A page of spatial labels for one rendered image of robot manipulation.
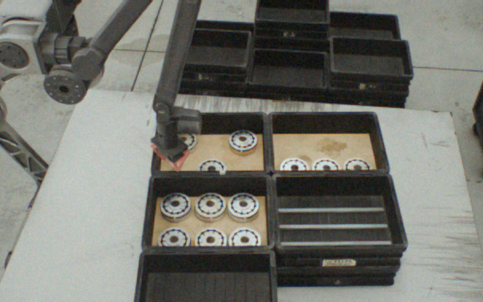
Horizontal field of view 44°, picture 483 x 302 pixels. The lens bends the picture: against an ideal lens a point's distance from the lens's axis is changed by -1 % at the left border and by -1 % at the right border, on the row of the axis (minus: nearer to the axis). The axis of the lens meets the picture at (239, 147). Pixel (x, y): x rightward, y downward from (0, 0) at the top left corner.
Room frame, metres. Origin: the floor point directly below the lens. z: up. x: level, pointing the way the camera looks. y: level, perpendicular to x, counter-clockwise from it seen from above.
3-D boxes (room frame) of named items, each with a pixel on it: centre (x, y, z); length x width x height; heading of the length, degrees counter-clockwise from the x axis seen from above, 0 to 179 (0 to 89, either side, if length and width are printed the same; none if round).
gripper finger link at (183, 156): (1.23, 0.19, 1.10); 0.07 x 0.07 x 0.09; 45
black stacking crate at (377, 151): (1.47, -0.30, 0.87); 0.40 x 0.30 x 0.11; 90
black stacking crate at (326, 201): (1.17, -0.30, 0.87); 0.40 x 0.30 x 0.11; 90
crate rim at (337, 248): (1.17, -0.30, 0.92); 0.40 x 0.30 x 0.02; 90
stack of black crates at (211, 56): (2.47, 0.15, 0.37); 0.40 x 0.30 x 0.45; 84
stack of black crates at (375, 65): (2.39, -0.65, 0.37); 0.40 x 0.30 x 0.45; 84
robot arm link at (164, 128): (1.24, 0.20, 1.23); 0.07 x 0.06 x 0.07; 84
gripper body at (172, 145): (1.24, 0.21, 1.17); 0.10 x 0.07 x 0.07; 45
